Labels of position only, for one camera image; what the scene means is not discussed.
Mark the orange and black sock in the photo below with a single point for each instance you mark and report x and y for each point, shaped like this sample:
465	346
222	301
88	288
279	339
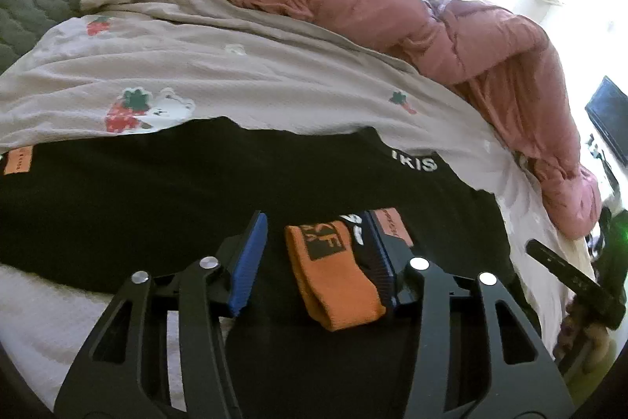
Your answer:
338	286

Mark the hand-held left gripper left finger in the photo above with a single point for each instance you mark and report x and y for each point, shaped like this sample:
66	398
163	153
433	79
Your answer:
250	252

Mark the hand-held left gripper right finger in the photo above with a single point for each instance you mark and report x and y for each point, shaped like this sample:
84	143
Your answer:
380	247

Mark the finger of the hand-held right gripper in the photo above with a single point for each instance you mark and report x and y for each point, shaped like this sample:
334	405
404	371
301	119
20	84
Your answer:
569	274

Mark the beige strawberry print blanket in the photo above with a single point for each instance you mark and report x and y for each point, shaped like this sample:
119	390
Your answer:
245	70

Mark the black garment with orange labels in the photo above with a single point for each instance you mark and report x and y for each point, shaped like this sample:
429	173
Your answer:
147	203

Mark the white bedsheet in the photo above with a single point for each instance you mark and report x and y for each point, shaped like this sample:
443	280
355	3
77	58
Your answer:
530	213

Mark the black flat screen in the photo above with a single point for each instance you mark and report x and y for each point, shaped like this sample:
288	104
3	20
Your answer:
611	114

